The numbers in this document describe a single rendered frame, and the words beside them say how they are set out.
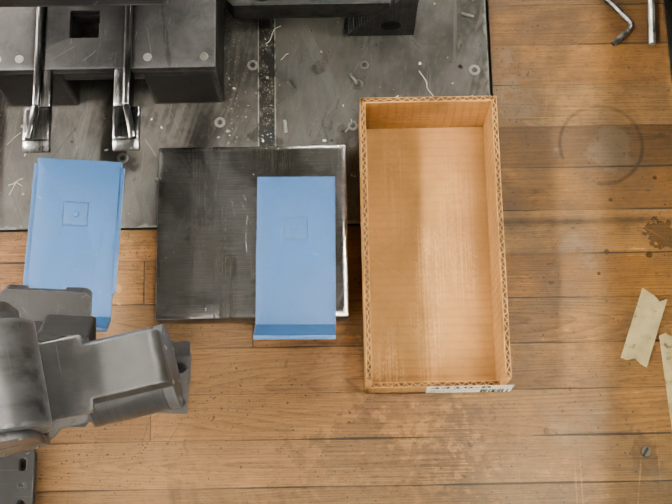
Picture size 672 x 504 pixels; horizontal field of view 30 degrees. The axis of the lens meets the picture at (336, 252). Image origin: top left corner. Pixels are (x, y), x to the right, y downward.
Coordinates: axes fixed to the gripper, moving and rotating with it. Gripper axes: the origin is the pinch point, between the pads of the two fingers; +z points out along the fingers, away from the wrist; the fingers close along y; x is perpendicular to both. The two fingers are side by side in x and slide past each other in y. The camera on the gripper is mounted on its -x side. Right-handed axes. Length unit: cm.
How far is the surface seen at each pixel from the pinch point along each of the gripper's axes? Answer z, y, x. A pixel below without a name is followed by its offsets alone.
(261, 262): 10.1, 3.3, -16.2
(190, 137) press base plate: 18.7, 12.9, -9.4
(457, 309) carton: 8.4, 0.2, -33.8
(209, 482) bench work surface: 3.8, -14.8, -12.5
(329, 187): 12.8, 9.9, -22.0
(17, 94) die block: 18.9, 16.0, 6.4
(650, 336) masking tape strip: 6, -1, -51
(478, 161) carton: 14.7, 12.7, -35.8
